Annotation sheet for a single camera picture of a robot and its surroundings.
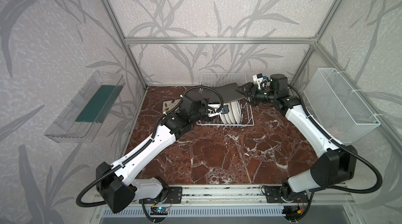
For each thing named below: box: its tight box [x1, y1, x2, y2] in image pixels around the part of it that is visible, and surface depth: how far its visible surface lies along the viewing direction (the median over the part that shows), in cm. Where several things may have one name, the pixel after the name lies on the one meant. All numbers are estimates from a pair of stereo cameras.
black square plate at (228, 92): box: [198, 82, 246, 104], surface depth 55 cm
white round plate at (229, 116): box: [224, 102, 235, 125], surface depth 90 cm
